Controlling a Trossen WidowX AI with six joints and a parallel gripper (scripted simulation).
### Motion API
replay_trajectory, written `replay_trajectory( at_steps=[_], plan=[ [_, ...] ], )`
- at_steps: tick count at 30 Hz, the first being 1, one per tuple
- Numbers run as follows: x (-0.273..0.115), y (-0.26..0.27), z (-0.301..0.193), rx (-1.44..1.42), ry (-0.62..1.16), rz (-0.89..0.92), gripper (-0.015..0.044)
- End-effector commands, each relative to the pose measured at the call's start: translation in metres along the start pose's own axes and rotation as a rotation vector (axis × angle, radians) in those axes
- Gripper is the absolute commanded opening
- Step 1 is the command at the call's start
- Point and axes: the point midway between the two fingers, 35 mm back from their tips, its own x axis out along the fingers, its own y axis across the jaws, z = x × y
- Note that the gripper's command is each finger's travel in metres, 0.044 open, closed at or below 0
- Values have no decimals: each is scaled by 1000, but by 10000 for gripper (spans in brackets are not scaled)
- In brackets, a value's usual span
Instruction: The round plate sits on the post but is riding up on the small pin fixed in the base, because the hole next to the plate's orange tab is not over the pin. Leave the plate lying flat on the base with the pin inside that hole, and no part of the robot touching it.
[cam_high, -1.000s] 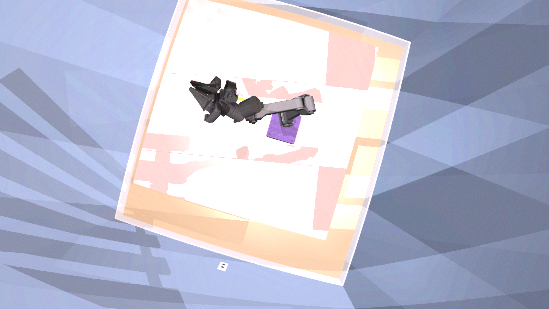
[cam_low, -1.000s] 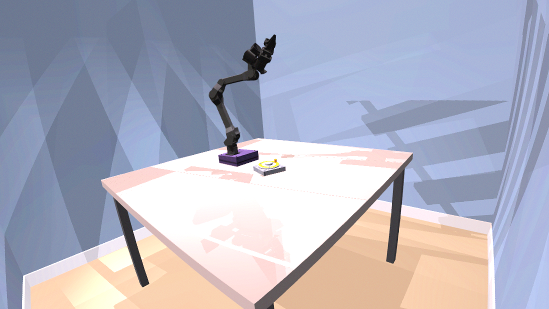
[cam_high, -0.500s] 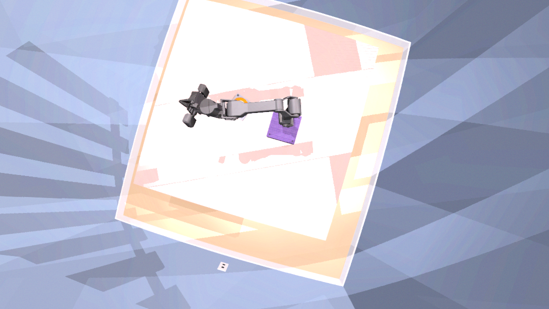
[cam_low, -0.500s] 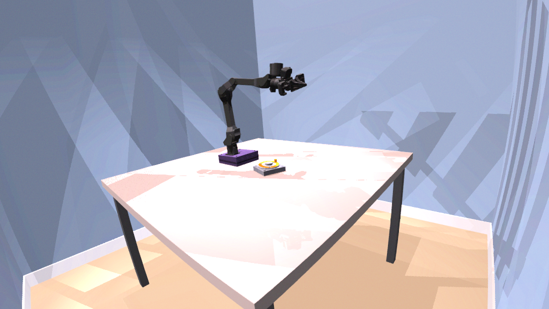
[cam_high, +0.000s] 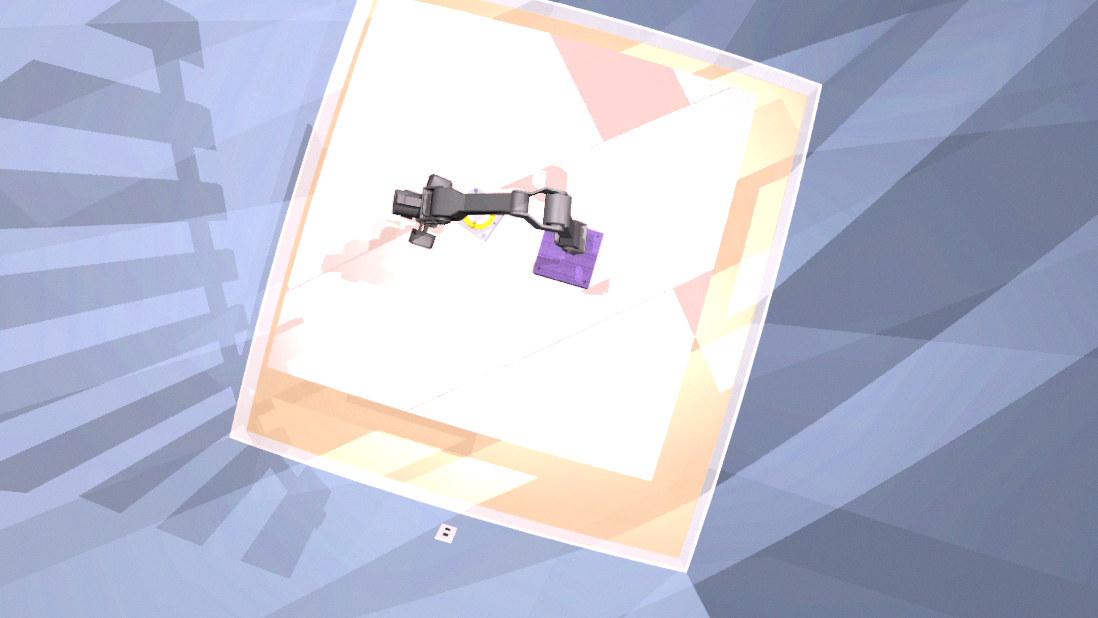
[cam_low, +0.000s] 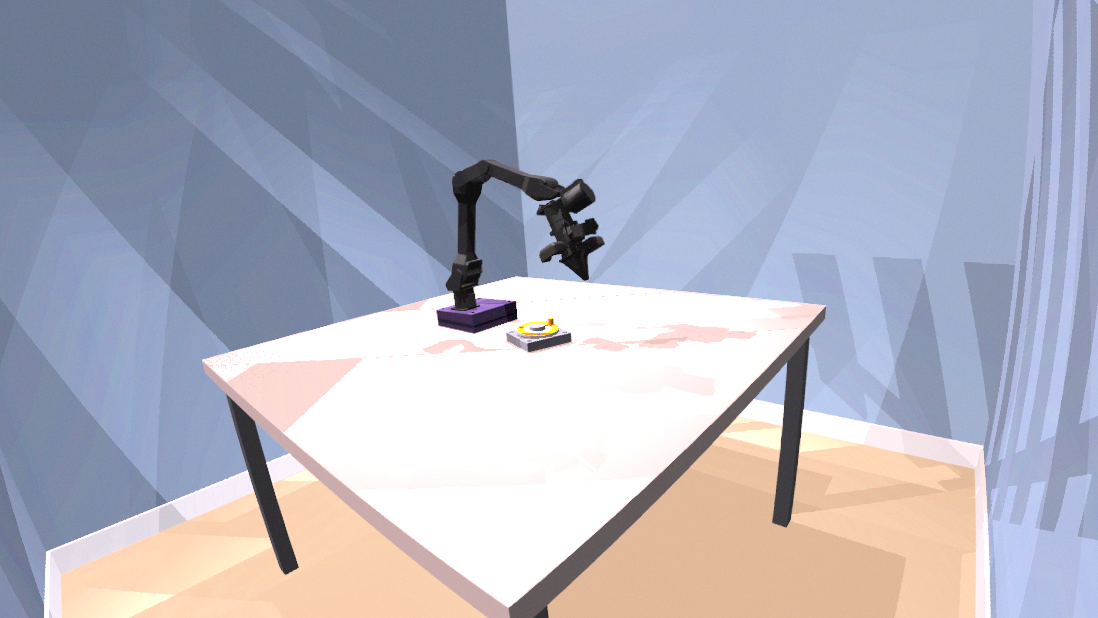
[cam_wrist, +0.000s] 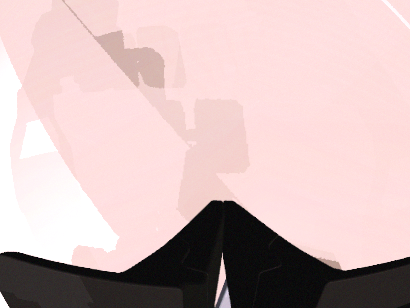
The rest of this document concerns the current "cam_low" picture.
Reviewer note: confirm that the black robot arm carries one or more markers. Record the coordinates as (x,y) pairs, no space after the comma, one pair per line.
(467,187)

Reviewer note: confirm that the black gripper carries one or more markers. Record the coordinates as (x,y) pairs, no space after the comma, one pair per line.
(575,253)

